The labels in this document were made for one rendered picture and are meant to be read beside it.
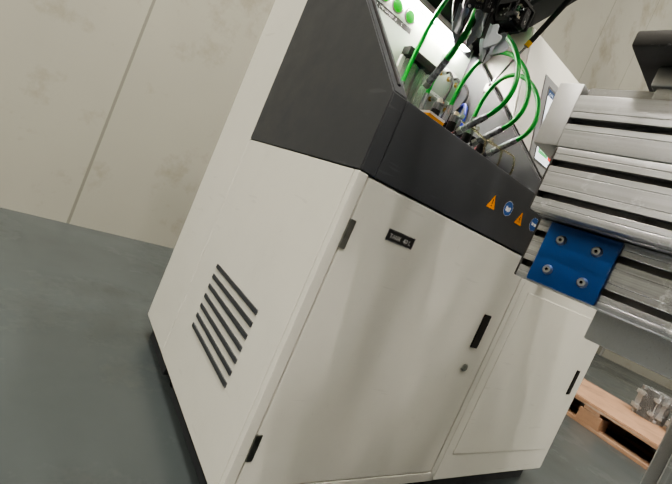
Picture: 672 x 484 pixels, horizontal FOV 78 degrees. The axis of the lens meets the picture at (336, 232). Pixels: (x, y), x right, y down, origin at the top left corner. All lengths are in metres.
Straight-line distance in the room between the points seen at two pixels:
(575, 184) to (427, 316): 0.55
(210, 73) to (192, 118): 0.30
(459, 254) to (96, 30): 2.25
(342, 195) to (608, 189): 0.43
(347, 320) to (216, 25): 2.32
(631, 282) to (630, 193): 0.11
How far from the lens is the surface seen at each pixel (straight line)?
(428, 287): 1.00
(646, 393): 4.03
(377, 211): 0.83
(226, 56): 2.92
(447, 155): 0.93
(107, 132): 2.74
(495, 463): 1.72
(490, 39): 1.22
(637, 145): 0.61
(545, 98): 1.75
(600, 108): 0.65
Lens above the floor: 0.72
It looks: 4 degrees down
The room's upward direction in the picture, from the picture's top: 23 degrees clockwise
